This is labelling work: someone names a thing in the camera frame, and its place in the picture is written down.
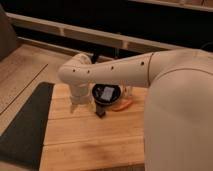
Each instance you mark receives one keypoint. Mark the clear plastic bottle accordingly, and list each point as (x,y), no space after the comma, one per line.
(127,92)

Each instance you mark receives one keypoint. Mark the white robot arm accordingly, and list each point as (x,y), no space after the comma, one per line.
(178,113)

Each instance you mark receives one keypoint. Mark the grey card in bowl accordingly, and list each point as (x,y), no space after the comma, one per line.
(107,93)

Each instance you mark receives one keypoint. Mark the black round bowl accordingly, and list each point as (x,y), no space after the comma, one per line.
(98,89)

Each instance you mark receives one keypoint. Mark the black smartphone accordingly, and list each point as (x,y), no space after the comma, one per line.
(100,111)

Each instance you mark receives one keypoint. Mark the orange carrot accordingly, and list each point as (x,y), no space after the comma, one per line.
(123,105)

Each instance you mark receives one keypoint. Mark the black stand leg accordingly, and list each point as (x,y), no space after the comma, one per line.
(95,57)

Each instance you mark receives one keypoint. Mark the dark grey floor mat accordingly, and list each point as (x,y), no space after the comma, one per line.
(22,141)

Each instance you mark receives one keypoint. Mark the white shelf rail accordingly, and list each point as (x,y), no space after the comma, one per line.
(89,35)

